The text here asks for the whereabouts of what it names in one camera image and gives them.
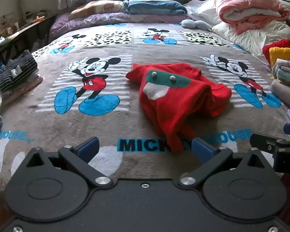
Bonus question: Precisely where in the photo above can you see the yellow folded garment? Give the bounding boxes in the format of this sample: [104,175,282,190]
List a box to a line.
[269,47,290,68]

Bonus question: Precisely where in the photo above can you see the red folded garment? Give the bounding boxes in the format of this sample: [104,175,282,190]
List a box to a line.
[262,39,290,64]

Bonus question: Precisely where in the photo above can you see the patterned beige pillow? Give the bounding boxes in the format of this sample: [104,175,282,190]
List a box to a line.
[68,0,126,20]

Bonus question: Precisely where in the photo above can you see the pink folded garment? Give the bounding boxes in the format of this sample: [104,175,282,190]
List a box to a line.
[1,75,44,104]

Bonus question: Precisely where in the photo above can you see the striped dark folded clothes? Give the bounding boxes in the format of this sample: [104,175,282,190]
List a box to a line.
[0,50,38,93]

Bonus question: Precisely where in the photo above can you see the white duvet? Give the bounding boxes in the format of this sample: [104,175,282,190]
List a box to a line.
[184,0,290,64]

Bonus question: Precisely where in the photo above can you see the pastel folded clothes stack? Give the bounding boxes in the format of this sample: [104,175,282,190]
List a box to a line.
[270,59,290,105]

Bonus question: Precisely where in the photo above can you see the Mickey Mouse grey blanket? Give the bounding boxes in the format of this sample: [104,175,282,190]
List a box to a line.
[0,24,288,194]

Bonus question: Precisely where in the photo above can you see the pink folded quilt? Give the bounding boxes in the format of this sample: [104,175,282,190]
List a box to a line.
[213,0,290,35]

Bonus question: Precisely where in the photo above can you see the red knit sweater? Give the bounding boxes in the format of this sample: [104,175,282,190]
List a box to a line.
[126,63,231,154]

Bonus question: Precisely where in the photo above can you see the light blue plush toy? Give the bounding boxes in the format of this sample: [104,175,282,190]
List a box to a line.
[180,19,212,31]

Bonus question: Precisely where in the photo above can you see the dark side table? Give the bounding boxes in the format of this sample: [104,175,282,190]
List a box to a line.
[0,16,56,64]

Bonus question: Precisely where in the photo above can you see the purple quilt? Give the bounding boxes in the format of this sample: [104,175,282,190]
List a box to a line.
[49,12,191,41]

